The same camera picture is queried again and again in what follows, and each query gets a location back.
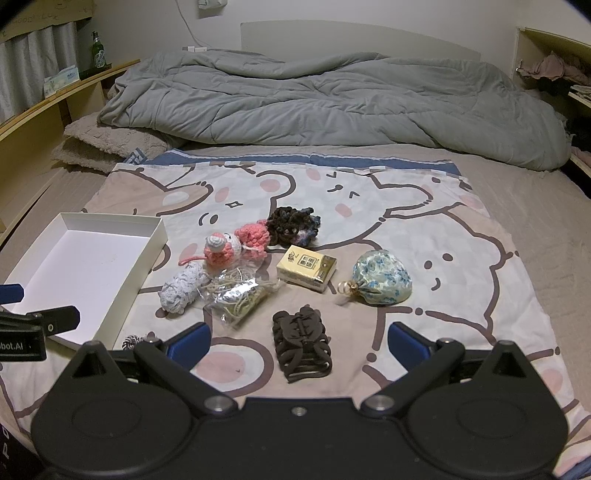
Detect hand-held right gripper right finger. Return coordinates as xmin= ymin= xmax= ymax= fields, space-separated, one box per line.
xmin=360 ymin=322 xmax=532 ymax=415

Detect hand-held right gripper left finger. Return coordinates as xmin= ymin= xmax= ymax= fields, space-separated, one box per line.
xmin=60 ymin=322 xmax=238 ymax=414

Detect white cardboard box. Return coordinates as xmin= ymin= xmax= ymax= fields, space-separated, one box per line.
xmin=2 ymin=212 xmax=168 ymax=350

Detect blue floral satin pouch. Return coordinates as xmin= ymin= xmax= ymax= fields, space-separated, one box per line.
xmin=339 ymin=249 xmax=413 ymax=306

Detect pink white crochet doll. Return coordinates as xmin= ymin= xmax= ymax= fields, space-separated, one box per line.
xmin=178 ymin=222 xmax=272 ymax=268

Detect white knitted yarn bundle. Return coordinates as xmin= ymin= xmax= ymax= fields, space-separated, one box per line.
xmin=159 ymin=264 xmax=211 ymax=318

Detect brown hair claw clip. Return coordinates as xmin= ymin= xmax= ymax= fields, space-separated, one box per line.
xmin=271 ymin=305 xmax=334 ymax=384

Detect small yellow box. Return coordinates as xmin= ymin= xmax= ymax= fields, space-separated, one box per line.
xmin=276 ymin=244 xmax=337 ymax=294

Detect bear printed blanket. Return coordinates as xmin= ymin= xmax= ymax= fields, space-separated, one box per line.
xmin=0 ymin=148 xmax=583 ymax=480

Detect wooden bedside shelf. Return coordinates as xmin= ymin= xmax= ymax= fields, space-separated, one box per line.
xmin=0 ymin=59 xmax=141 ymax=245

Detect dark crochet scrunchie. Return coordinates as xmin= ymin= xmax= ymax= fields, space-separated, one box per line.
xmin=267 ymin=206 xmax=323 ymax=247

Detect beige fluffy blanket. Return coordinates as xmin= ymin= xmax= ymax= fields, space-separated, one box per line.
xmin=51 ymin=113 xmax=175 ymax=175

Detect cartoon bear printed cloth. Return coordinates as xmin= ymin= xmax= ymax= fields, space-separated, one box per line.
xmin=0 ymin=138 xmax=591 ymax=480

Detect tissue pack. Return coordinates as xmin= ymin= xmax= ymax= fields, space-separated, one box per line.
xmin=43 ymin=68 xmax=79 ymax=97

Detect grey curtain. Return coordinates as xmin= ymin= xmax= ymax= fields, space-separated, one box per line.
xmin=0 ymin=21 xmax=80 ymax=124

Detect grey duvet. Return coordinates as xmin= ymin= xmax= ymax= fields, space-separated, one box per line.
xmin=97 ymin=50 xmax=573 ymax=171

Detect green glass bottle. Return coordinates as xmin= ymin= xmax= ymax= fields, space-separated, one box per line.
xmin=90 ymin=31 xmax=106 ymax=73

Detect dark clothes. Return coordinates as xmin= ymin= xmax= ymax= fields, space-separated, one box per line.
xmin=564 ymin=115 xmax=591 ymax=155

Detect brown cardboard sheet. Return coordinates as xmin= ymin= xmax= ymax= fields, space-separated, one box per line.
xmin=0 ymin=0 xmax=96 ymax=43

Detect white headboard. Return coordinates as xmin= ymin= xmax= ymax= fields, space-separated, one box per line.
xmin=240 ymin=21 xmax=483 ymax=63

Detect pink crumpled clothes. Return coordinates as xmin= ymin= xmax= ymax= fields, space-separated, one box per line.
xmin=516 ymin=52 xmax=591 ymax=88

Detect wooden open shelf unit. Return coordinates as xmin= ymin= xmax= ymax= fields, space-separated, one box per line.
xmin=512 ymin=26 xmax=591 ymax=185

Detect clear bag of beige cord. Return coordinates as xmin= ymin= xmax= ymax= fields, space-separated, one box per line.
xmin=201 ymin=265 xmax=286 ymax=329

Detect white cable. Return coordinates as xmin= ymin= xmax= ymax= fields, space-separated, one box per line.
xmin=177 ymin=8 xmax=200 ymax=48

